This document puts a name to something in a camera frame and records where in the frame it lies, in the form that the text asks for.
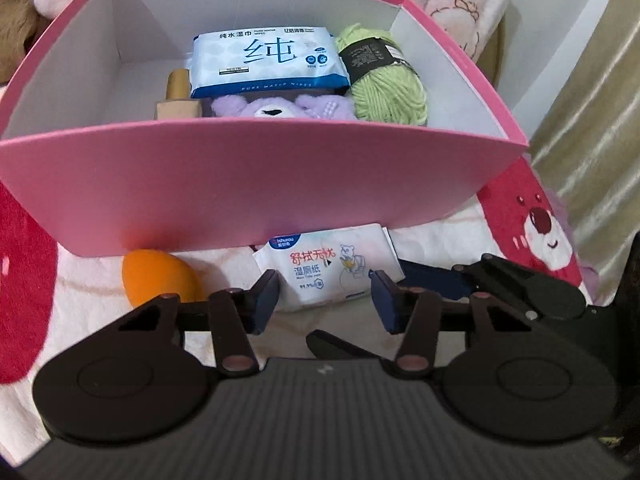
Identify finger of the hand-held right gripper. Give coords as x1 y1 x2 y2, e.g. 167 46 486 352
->
306 329 396 361
397 254 587 322

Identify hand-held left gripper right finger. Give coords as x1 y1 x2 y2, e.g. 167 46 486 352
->
369 269 543 379

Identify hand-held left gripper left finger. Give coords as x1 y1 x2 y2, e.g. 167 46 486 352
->
116 269 281 377

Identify white wet wipes packet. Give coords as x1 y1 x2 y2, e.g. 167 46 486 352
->
251 222 407 311

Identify pink cardboard box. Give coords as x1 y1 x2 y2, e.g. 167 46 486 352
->
0 0 531 258

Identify purple plush toy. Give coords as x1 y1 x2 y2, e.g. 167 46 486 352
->
209 91 357 122

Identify orange makeup sponge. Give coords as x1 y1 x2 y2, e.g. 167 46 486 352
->
122 248 207 308

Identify green yarn ball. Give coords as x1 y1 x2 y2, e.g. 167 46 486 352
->
334 22 430 126

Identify printed bed sheet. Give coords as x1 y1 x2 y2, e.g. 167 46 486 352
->
0 155 601 466

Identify tan bottle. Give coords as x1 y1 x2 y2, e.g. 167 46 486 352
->
155 67 202 122

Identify golden curtain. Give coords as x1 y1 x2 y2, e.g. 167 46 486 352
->
500 0 640 306

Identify blue wet wipes packet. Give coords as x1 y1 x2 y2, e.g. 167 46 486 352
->
190 27 351 100

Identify brown pillow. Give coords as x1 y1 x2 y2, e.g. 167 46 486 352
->
0 0 53 86

